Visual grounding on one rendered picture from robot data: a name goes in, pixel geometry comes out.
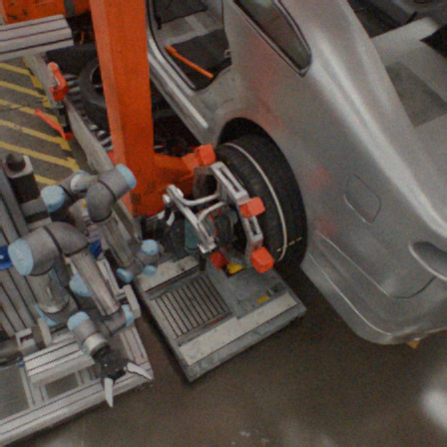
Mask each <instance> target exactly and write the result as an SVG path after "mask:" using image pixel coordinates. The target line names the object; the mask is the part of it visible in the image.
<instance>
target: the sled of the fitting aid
mask: <svg viewBox="0 0 447 447"><path fill-rule="evenodd" d="M206 275H207V276H208V278H209V279H210V280H211V281H212V283H213V284H214V286H215V287H216V288H217V290H218V291H219V293H220V296H221V297H222V299H223V300H224V302H225V303H226V305H227V306H228V308H229V309H230V311H231V312H232V313H233V315H234V316H235V318H236V319H237V320H240V319H242V318H243V317H245V316H247V315H249V314H251V313H252V312H254V311H256V310H258V309H260V308H261V307H263V306H265V305H267V304H268V303H269V302H271V301H273V300H275V299H277V298H278V297H280V296H282V295H284V294H286V291H287V286H286V284H284V283H283V282H282V280H281V279H280V281H279V283H277V284H275V285H273V286H271V287H269V288H268V289H267V290H265V291H263V292H261V293H259V294H258V295H256V296H254V297H252V298H250V299H248V300H247V301H245V302H243V303H241V304H238V303H237V302H236V300H235V299H234V298H233V296H232V295H231V293H230V292H229V291H228V289H227V288H226V286H225V285H224V283H223V282H222V281H221V280H220V277H219V276H218V274H217V273H216V271H215V270H214V268H213V267H212V266H211V264H210V263H209V261H208V260H207V272H206Z"/></svg>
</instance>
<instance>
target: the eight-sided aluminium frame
mask: <svg viewBox="0 0 447 447"><path fill-rule="evenodd" d="M193 172H194V185H193V196H194V200H199V199H202V198H205V197H207V180H208V175H213V176H214V177H215V178H216V179H217V180H218V182H220V184H221V186H222V187H223V188H224V189H225V190H226V192H227V193H228V195H229V196H230V197H231V198H232V200H233V202H234V204H235V207H236V209H237V212H238V215H239V218H240V221H241V223H242V226H243V229H244V231H245V234H246V237H247V244H246V249H245V253H243V252H239V251H237V250H236V249H235V248H234V247H233V246H232V244H231V243H229V244H227V245H226V248H227V249H228V250H229V251H227V250H226V249H225V247H224V246H223V247H220V251H221V253H222V254H223V256H224V258H225V259H226V260H227V261H228V262H229V263H233V264H236V265H239V266H242V267H244V268H250V267H252V266H253V264H252V263H251V262H250V256H251V253H252V252H254V251H255V250H257V249H259V248H261V246H262V242H263V236H262V231H260V228H259V225H258V222H257V219H256V217H253V218H249V221H250V224H251V227H252V230H253V231H252V230H251V228H250V225H249V222H248V219H244V218H243V215H242V213H241V211H240V208H239V205H240V204H242V203H244V202H246V201H248V200H250V197H249V196H248V193H247V192H246V190H245V189H244V188H243V187H242V186H241V185H240V184H239V183H238V182H237V181H236V180H235V178H234V177H233V176H232V175H231V173H230V172H229V171H228V170H227V169H226V167H225V165H223V163H222V162H218V163H213V164H211V165H208V166H206V167H200V166H196V167H194V170H193ZM221 174H222V175H223V176H222V175H221ZM227 181H229V182H230V183H231V184H232V185H233V188H232V186H231V185H230V184H228V183H227Z"/></svg>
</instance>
